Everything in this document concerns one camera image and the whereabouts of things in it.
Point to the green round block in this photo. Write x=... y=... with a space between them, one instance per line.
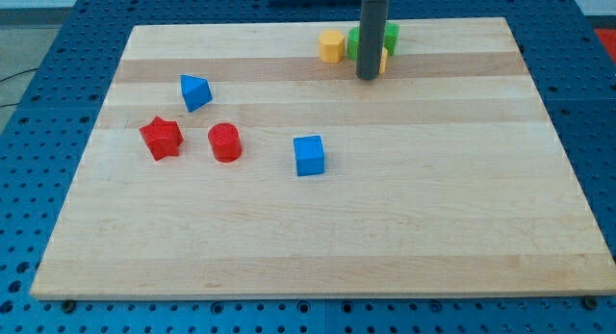
x=352 y=43

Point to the blue triangular prism block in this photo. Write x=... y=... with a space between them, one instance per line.
x=196 y=92

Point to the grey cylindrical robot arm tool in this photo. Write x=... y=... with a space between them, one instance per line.
x=373 y=16

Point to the green block behind tool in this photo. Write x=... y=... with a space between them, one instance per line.
x=391 y=37

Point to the yellow hexagon block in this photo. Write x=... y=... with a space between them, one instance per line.
x=332 y=46

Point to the yellow block behind tool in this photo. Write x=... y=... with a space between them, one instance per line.
x=383 y=61

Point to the light wooden board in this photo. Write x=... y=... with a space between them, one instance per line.
x=442 y=178

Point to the red cylinder block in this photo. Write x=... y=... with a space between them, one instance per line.
x=225 y=142

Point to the blue cube block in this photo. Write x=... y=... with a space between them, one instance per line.
x=309 y=155

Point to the red star block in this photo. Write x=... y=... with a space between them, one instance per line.
x=162 y=137

